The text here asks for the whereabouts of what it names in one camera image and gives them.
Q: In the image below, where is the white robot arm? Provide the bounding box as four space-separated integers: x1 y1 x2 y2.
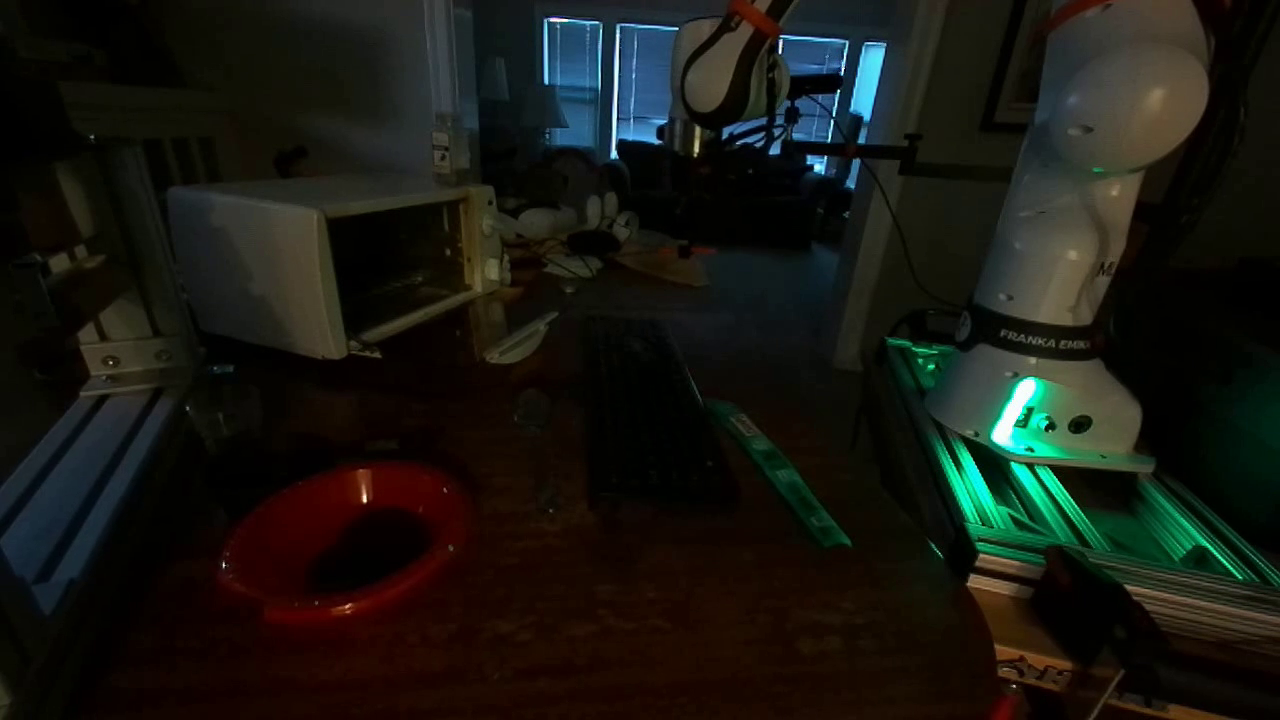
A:
925 0 1213 474

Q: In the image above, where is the white plastic spoon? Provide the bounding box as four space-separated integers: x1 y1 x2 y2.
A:
485 312 554 370

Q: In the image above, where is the green ruler strip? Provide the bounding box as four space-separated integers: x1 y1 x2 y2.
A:
707 399 853 549

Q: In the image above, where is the white toaster oven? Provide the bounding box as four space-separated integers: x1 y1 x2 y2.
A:
168 178 502 362

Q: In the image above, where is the red plastic bowl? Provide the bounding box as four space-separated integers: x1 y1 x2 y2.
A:
215 459 472 629

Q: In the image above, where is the black camera arm mount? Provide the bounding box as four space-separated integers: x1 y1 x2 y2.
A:
693 74 1017 185

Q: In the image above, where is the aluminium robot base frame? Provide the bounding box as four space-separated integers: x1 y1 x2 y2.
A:
867 337 1280 669

